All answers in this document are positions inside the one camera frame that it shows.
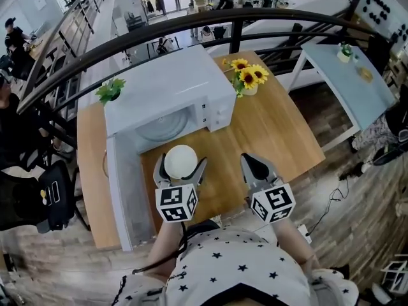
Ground black floor cable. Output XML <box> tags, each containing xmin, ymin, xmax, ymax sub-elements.
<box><xmin>305</xmin><ymin>186</ymin><xmax>350</xmax><ymax>236</ymax></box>

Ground small green plant pot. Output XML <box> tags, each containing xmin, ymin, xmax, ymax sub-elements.
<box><xmin>94</xmin><ymin>76</ymin><xmax>127</xmax><ymax>106</ymax></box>

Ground black office chair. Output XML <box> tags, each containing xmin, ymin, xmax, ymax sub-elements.
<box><xmin>0</xmin><ymin>159</ymin><xmax>92</xmax><ymax>234</ymax></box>

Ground person's star print shirt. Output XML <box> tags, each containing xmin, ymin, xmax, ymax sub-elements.
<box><xmin>111</xmin><ymin>228</ymin><xmax>358</xmax><ymax>306</ymax></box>

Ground person's left forearm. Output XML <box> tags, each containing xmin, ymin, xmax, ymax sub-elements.
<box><xmin>148</xmin><ymin>221</ymin><xmax>186</xmax><ymax>277</ymax></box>

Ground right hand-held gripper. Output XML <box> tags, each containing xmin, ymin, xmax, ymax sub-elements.
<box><xmin>240</xmin><ymin>153</ymin><xmax>296</xmax><ymax>224</ymax></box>

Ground white power strip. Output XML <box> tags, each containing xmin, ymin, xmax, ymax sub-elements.
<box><xmin>296</xmin><ymin>223</ymin><xmax>313</xmax><ymax>245</ymax></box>

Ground wooden table with white legs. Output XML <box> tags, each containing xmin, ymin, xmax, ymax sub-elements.
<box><xmin>76</xmin><ymin>51</ymin><xmax>326</xmax><ymax>250</ymax></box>

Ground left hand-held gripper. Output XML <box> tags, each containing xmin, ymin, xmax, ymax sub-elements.
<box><xmin>152</xmin><ymin>153</ymin><xmax>208</xmax><ymax>223</ymax></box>

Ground black metal railing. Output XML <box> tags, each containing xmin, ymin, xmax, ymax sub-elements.
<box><xmin>15</xmin><ymin>10</ymin><xmax>398</xmax><ymax>149</ymax></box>

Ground white microwave oven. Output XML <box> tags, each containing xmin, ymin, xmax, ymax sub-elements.
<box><xmin>103</xmin><ymin>45</ymin><xmax>237</xmax><ymax>252</ymax></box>

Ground white frame stand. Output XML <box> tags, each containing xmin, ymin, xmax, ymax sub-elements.
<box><xmin>381</xmin><ymin>259</ymin><xmax>408</xmax><ymax>296</ymax></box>

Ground row of black caps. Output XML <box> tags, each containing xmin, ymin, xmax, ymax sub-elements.
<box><xmin>361</xmin><ymin>0</ymin><xmax>408</xmax><ymax>43</ymax></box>

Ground light blue table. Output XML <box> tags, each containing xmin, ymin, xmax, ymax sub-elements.
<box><xmin>286</xmin><ymin>41</ymin><xmax>398</xmax><ymax>143</ymax></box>

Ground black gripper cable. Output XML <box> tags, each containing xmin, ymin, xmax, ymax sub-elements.
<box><xmin>132</xmin><ymin>221</ymin><xmax>189</xmax><ymax>274</ymax></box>

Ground person's dark shorts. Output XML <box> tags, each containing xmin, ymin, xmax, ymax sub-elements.
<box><xmin>186</xmin><ymin>219</ymin><xmax>221</xmax><ymax>235</ymax></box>

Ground sunflower pot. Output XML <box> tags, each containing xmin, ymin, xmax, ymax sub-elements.
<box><xmin>222</xmin><ymin>57</ymin><xmax>270</xmax><ymax>98</ymax></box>

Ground green plant in white pot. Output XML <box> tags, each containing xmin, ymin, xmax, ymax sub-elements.
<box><xmin>337</xmin><ymin>42</ymin><xmax>354</xmax><ymax>64</ymax></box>

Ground person's right forearm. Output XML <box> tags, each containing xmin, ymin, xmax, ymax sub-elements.
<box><xmin>273</xmin><ymin>218</ymin><xmax>321</xmax><ymax>270</ymax></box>

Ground white round bowl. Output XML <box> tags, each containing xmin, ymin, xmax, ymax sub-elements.
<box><xmin>163</xmin><ymin>144</ymin><xmax>198</xmax><ymax>180</ymax></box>

